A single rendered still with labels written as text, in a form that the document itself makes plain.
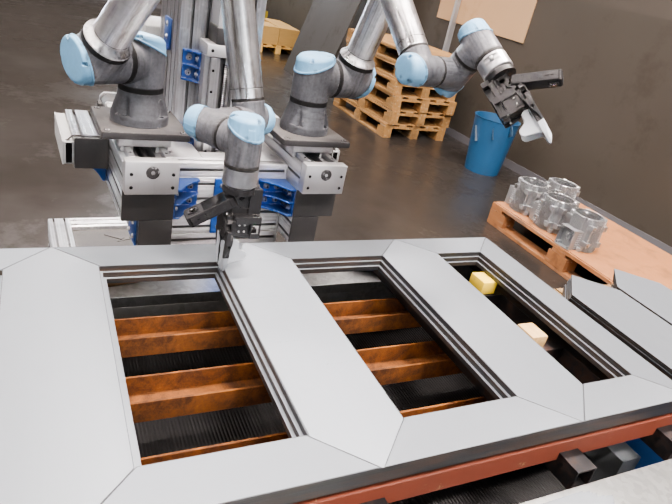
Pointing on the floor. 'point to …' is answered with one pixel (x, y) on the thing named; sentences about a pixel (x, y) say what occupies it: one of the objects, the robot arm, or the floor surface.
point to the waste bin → (489, 144)
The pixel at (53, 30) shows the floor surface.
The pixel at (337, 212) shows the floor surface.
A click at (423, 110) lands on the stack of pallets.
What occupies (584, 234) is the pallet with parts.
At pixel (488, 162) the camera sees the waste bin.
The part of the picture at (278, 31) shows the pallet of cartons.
